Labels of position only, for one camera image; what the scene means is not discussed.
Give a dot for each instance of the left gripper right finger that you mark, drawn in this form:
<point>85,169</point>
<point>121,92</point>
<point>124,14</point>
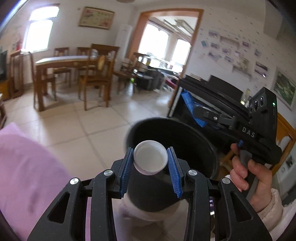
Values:
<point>215,206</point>

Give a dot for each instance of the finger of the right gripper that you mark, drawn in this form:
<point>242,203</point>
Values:
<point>216,120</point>

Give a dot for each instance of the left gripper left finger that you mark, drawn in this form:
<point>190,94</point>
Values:
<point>83,204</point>

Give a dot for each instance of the blue plastic wrapper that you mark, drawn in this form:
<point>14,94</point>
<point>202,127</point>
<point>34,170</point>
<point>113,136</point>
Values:
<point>191,104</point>

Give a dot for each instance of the white bottle cap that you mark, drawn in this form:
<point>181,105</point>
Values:
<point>150,157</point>

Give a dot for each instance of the black trash bin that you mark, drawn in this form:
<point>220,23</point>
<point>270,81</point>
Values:
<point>155,193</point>

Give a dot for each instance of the black upright piano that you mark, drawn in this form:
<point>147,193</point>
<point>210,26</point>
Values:
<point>223,98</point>

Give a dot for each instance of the beige right jacket sleeve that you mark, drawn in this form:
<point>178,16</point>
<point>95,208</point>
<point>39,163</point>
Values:
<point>277,217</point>

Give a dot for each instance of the framed landscape picture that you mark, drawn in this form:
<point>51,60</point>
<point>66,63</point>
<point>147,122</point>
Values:
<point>284,87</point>

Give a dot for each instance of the purple tablecloth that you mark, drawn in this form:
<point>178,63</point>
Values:
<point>31,177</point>

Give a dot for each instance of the white standing air conditioner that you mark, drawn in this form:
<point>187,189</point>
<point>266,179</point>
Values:
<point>122,40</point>

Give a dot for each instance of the wooden dining chair front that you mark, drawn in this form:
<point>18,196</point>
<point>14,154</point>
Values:
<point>99,71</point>

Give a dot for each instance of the tall wooden plant stand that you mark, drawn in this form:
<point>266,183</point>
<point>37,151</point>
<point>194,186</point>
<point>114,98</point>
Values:
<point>16,74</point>

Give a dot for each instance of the framed floral picture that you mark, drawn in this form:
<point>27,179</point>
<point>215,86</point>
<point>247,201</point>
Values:
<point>96,18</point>

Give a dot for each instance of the black television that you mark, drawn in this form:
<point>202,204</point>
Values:
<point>3,67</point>

